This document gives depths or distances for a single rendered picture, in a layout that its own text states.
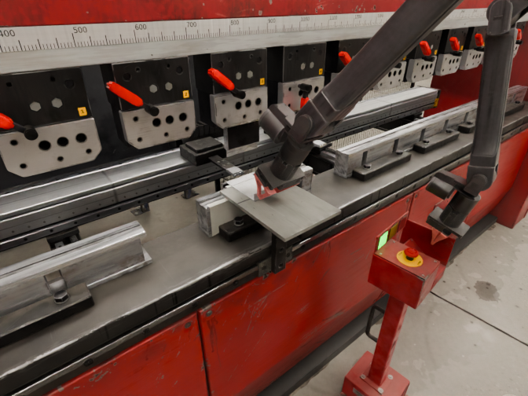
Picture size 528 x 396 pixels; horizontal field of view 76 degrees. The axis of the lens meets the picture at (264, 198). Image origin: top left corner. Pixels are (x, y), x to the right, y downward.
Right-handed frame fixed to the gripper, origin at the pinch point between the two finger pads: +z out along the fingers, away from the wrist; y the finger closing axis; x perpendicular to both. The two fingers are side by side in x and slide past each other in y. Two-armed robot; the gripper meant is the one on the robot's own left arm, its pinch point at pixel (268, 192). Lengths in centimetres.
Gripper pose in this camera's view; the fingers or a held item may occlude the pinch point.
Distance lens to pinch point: 84.9
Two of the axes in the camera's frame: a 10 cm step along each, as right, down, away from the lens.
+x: 5.3, 7.9, -3.2
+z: -3.3, 5.4, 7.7
